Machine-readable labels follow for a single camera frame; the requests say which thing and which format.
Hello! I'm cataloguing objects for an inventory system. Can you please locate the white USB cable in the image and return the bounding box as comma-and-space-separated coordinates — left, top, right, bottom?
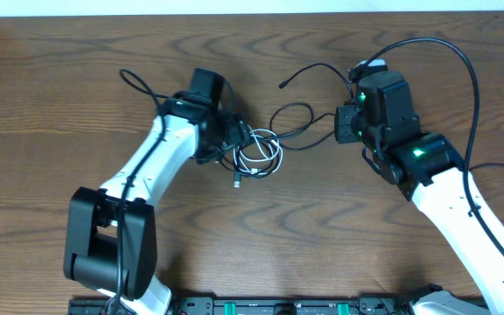
232, 127, 284, 177

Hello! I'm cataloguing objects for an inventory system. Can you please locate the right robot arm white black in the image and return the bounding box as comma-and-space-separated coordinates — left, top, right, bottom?
335, 66, 504, 314

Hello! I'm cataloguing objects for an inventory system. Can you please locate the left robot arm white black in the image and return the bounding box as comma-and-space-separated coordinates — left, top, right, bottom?
63, 68, 249, 314

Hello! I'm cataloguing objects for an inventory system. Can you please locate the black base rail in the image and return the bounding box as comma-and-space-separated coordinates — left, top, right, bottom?
67, 286, 498, 315

